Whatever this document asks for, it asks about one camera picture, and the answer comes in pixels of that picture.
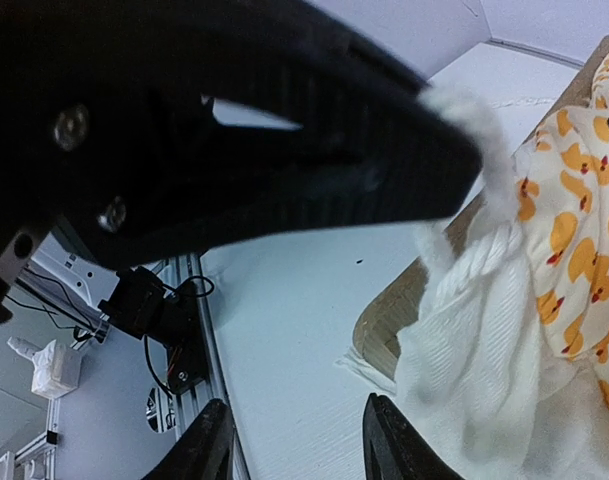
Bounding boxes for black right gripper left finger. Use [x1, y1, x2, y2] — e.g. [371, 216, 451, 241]
[143, 399, 234, 480]

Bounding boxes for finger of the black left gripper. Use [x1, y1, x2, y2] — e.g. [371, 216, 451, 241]
[53, 96, 482, 270]
[83, 0, 435, 131]

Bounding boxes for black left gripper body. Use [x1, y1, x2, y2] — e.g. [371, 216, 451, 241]
[0, 1, 214, 324]

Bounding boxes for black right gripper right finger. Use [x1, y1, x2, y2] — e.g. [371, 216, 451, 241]
[362, 393, 462, 480]

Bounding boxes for wooden pet bed frame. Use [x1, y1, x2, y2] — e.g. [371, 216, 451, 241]
[351, 34, 609, 381]

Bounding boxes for duck print ruffled cushion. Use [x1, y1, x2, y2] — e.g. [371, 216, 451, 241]
[345, 39, 609, 479]

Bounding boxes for white cushion tie cords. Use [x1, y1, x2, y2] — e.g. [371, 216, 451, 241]
[413, 84, 525, 301]

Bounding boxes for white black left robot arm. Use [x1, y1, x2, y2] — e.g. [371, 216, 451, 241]
[0, 1, 482, 379]

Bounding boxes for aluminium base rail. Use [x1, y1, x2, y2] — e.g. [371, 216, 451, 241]
[168, 249, 250, 480]

